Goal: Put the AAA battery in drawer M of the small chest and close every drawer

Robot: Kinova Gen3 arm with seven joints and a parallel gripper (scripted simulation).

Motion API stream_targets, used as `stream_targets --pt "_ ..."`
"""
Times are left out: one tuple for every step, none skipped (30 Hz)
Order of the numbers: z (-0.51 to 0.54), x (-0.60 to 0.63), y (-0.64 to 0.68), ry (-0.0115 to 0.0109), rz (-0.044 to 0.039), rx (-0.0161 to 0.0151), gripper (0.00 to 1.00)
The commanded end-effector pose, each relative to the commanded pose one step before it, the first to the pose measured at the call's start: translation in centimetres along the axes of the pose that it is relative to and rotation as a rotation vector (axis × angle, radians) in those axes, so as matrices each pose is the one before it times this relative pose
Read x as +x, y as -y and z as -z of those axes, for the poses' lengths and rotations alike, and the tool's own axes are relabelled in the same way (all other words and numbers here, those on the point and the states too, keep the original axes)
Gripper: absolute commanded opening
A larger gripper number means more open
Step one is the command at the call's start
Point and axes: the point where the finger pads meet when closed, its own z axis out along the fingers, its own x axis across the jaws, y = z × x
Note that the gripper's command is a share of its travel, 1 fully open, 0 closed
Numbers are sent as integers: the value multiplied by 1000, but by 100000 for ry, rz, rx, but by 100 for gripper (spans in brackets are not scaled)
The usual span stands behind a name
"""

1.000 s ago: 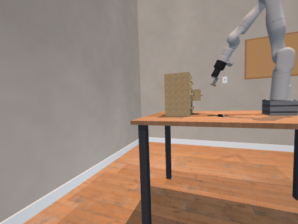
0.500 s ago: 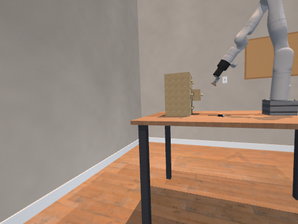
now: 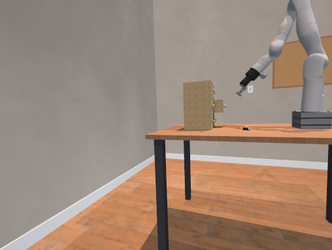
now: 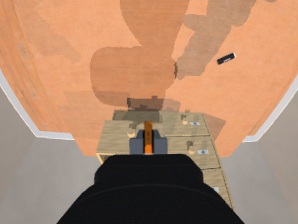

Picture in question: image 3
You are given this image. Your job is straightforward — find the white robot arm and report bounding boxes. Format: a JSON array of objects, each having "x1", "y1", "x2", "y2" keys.
[{"x1": 258, "y1": 0, "x2": 329, "y2": 112}]

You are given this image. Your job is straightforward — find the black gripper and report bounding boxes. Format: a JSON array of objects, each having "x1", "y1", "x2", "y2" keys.
[{"x1": 237, "y1": 62, "x2": 268, "y2": 95}]

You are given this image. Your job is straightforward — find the small wooden chest of drawers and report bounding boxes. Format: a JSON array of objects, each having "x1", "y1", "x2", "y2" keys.
[{"x1": 183, "y1": 80, "x2": 214, "y2": 130}]

